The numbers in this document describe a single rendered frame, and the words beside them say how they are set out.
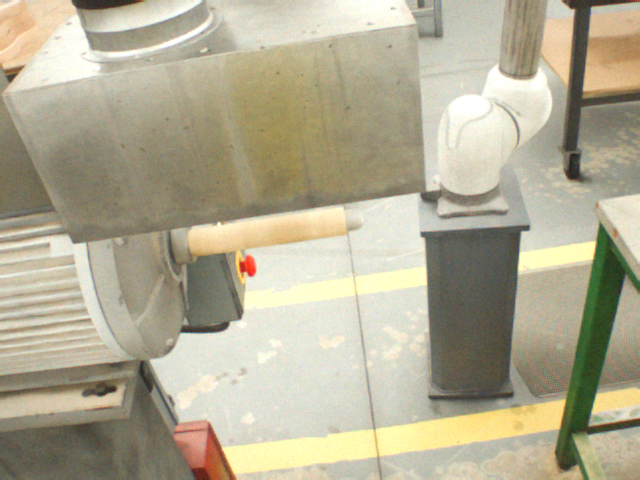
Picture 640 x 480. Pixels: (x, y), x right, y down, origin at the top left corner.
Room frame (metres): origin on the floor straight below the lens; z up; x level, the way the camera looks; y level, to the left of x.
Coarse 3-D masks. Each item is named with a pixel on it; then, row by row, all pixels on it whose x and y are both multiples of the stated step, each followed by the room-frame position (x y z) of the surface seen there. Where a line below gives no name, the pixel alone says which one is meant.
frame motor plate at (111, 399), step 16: (64, 384) 0.50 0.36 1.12; (80, 384) 0.50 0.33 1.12; (96, 384) 0.50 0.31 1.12; (112, 384) 0.49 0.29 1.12; (128, 384) 0.49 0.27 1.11; (0, 400) 0.49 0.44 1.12; (16, 400) 0.49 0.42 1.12; (32, 400) 0.49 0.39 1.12; (48, 400) 0.48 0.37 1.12; (64, 400) 0.48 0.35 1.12; (80, 400) 0.47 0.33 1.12; (96, 400) 0.47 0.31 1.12; (112, 400) 0.47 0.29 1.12; (128, 400) 0.47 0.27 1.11; (0, 416) 0.47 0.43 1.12; (16, 416) 0.47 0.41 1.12; (32, 416) 0.46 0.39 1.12; (48, 416) 0.46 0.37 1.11; (64, 416) 0.46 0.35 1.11; (80, 416) 0.46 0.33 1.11; (96, 416) 0.46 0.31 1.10; (112, 416) 0.46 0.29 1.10; (128, 416) 0.46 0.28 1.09
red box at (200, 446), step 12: (204, 420) 0.80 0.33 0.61; (180, 432) 0.77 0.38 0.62; (192, 432) 0.77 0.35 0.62; (204, 432) 0.76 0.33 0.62; (180, 444) 0.74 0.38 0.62; (192, 444) 0.74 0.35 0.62; (204, 444) 0.73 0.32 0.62; (216, 444) 0.77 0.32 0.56; (192, 456) 0.71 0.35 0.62; (204, 456) 0.71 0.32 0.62; (216, 456) 0.75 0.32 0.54; (192, 468) 0.68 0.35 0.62; (204, 468) 0.68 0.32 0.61; (216, 468) 0.72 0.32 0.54; (228, 468) 0.77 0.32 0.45
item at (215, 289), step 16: (208, 224) 0.79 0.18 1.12; (224, 224) 0.83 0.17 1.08; (208, 256) 0.76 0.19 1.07; (224, 256) 0.77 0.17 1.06; (240, 256) 0.86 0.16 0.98; (192, 272) 0.77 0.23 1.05; (208, 272) 0.76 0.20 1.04; (224, 272) 0.76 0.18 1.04; (192, 288) 0.77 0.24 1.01; (208, 288) 0.76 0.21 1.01; (224, 288) 0.76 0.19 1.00; (240, 288) 0.80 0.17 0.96; (192, 304) 0.77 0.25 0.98; (208, 304) 0.77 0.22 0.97; (224, 304) 0.76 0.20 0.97; (240, 304) 0.77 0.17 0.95; (192, 320) 0.77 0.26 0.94; (208, 320) 0.77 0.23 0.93; (224, 320) 0.76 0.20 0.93
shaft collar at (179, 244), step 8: (176, 232) 0.57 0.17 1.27; (184, 232) 0.57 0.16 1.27; (176, 240) 0.56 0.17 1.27; (184, 240) 0.56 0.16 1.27; (176, 248) 0.55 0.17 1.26; (184, 248) 0.55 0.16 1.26; (176, 256) 0.55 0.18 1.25; (184, 256) 0.55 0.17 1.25; (192, 256) 0.56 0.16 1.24; (184, 264) 0.56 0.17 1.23
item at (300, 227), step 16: (336, 208) 0.57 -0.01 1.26; (240, 224) 0.57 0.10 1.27; (256, 224) 0.57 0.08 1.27; (272, 224) 0.56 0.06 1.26; (288, 224) 0.56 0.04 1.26; (304, 224) 0.56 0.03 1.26; (320, 224) 0.55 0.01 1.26; (336, 224) 0.55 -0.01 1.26; (192, 240) 0.56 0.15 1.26; (208, 240) 0.56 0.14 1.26; (224, 240) 0.56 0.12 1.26; (240, 240) 0.55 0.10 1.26; (256, 240) 0.55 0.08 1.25; (272, 240) 0.55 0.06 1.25; (288, 240) 0.55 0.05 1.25; (304, 240) 0.55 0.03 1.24
